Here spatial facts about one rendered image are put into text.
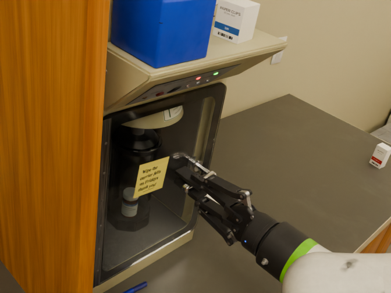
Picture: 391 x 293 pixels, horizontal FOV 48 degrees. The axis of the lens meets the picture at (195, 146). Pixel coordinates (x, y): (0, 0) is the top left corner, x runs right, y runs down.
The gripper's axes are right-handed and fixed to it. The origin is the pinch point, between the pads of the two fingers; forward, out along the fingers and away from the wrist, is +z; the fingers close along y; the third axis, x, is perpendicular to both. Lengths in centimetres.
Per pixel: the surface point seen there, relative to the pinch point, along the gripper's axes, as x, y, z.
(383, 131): -261, -89, 38
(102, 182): 19.7, 6.5, 3.4
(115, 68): 21.1, 29.1, 0.1
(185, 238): -8.0, -24.1, 4.6
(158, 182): 5.9, 0.5, 3.4
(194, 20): 13.7, 37.1, -6.3
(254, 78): -88, -15, 48
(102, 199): 19.4, 2.4, 3.4
